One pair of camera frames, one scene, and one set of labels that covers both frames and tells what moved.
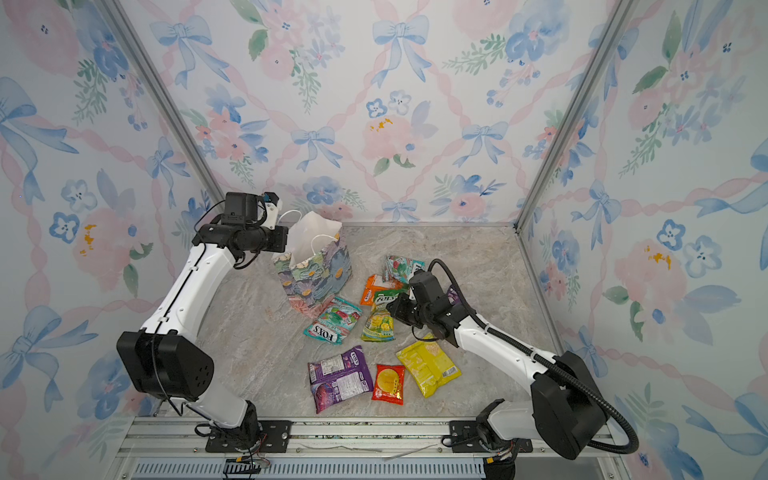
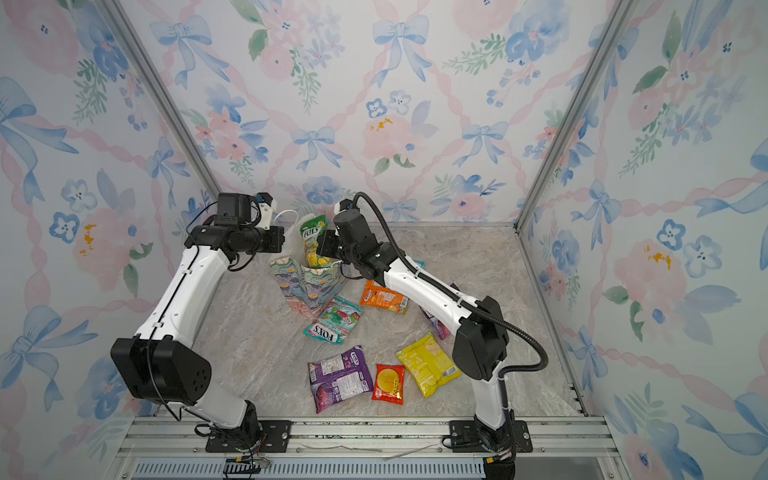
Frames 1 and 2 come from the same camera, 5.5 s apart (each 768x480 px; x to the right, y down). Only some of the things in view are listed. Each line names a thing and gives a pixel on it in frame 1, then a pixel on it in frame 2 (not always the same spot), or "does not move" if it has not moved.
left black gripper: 282,236 does not move
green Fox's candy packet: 336,322 does not move
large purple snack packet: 337,378 does not move
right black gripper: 401,303 -> 325,247
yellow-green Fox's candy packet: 380,325 -> 310,229
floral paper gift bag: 317,265 does not move
